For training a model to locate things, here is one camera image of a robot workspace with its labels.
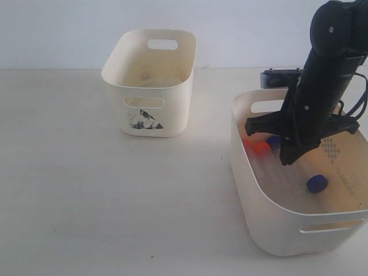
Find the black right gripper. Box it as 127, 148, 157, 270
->
245, 51, 363, 166

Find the blue cap tube upright-end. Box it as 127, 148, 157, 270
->
266, 135, 282, 153

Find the blue cap tube reversed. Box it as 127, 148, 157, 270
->
283, 165, 329, 194

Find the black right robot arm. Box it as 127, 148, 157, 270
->
245, 1, 367, 166

